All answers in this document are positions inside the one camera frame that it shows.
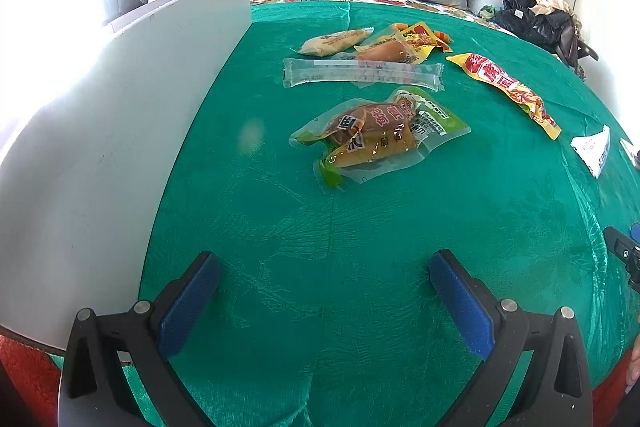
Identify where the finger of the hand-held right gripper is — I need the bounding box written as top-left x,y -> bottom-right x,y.
602,223 -> 640,294

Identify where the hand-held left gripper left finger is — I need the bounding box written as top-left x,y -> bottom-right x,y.
57,251 -> 223,427

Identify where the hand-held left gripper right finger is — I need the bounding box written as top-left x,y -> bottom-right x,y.
428,249 -> 593,427

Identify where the white snack packet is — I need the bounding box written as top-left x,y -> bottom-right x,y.
570,125 -> 612,179

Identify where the green packet with yellow tofu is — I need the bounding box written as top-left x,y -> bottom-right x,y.
312,127 -> 432,194

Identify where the long yellow red snack packet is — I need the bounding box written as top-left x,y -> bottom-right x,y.
446,52 -> 563,141

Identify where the green packet with brown tofu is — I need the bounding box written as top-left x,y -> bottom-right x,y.
290,87 -> 472,154

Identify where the long clear snack packet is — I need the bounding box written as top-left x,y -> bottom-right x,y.
282,57 -> 446,94

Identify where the bread bun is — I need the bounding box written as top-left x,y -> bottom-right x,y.
354,38 -> 422,66

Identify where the yellow cartoon snack packet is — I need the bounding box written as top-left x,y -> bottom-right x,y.
392,21 -> 454,59

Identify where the cream bread stick packet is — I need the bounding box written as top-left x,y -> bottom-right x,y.
298,28 -> 374,58

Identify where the green blanket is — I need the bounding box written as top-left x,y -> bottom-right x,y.
50,1 -> 640,427

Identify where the white panel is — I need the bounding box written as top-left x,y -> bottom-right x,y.
0,0 -> 253,354

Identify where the red cloth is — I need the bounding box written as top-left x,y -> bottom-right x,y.
0,329 -> 67,427

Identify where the brown bag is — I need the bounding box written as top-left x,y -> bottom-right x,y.
554,13 -> 601,82

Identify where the black jacket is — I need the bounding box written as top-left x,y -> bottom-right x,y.
492,0 -> 577,56

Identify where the beige cloth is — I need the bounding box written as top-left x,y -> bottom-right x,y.
529,0 -> 575,16

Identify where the floral bedsheet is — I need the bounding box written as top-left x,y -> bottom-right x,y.
249,0 -> 503,26

